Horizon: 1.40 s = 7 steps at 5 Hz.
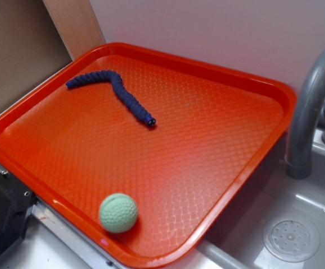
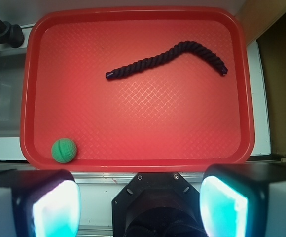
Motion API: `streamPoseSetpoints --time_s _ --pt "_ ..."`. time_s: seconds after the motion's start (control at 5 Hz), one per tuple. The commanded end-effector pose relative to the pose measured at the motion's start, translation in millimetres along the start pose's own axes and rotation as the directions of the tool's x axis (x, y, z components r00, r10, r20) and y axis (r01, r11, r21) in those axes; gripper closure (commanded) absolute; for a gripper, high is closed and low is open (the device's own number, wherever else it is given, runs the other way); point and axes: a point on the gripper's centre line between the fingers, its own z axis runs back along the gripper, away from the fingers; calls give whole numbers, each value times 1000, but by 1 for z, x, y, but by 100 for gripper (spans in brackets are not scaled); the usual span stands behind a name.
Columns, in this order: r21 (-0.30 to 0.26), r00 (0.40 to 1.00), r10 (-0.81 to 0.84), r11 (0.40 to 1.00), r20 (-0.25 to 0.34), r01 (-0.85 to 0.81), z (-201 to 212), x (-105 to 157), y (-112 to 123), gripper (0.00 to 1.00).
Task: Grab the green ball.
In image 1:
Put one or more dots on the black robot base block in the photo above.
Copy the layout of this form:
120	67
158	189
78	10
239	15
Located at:
16	201

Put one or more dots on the green dimpled ball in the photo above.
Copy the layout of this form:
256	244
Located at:
118	213

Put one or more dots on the orange plastic tray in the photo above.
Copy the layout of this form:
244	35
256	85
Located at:
179	137

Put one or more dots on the grey curved faucet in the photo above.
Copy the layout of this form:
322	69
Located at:
307	113

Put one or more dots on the light wooden board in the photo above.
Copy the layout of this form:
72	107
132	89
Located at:
77	25

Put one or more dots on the grey plastic sink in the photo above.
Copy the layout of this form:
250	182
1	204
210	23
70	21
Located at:
235	240

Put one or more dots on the round sink drain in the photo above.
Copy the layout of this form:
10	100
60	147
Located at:
291	238

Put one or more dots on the brown cardboard panel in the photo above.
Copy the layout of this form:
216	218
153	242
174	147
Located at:
31	50

